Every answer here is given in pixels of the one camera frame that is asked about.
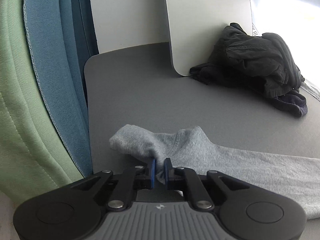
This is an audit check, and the grey zip hoodie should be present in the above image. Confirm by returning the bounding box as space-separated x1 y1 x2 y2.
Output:
110 125 319 219

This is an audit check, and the light green fabric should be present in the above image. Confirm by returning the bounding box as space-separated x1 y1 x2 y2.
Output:
1 0 82 204

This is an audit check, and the dark navy garment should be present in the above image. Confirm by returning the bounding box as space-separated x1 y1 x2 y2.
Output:
267 90 308 118

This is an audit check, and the black crumpled garment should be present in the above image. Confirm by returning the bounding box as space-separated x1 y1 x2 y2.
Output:
189 23 304 98

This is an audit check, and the white curved board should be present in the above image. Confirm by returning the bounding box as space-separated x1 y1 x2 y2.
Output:
91 0 252 76

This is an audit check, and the blue fabric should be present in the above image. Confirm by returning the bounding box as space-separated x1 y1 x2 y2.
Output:
23 0 99 176

